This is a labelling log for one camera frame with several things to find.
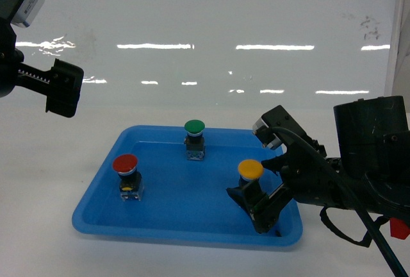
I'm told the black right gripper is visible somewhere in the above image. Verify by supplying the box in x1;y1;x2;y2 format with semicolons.
226;135;352;234

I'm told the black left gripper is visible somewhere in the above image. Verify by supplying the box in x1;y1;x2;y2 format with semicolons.
1;18;84;118

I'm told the yellow mushroom push button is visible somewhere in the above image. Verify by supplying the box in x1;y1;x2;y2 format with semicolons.
238;159;264;208

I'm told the red mushroom push button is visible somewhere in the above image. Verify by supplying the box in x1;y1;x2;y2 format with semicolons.
112;153;144;201

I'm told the green mushroom push button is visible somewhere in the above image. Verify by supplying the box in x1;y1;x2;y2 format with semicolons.
184;119;205;161

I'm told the white glossy whiteboard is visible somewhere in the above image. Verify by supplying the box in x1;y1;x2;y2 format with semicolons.
15;0;397;109

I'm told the blue plastic tray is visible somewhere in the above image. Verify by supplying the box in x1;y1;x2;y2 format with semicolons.
72;126;303;250

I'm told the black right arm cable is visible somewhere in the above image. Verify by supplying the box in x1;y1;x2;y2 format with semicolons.
270;126;409;277

